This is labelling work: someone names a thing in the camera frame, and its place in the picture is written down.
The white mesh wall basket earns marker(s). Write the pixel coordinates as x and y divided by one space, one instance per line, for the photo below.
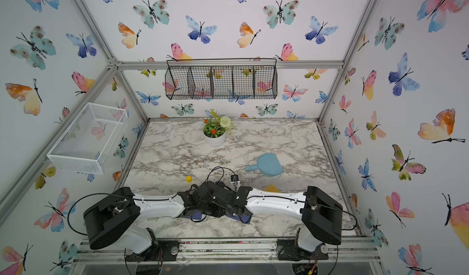
87 141

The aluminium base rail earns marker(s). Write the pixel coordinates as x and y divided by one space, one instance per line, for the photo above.
265 250

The potted flower plant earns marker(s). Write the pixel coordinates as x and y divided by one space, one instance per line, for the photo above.
216 127

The black wire wall basket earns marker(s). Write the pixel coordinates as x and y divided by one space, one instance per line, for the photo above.
230 79

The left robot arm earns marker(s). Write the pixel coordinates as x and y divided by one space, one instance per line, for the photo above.
114 220

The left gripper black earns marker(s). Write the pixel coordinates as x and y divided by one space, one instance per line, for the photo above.
219 213

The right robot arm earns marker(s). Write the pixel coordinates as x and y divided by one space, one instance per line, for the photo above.
321 215

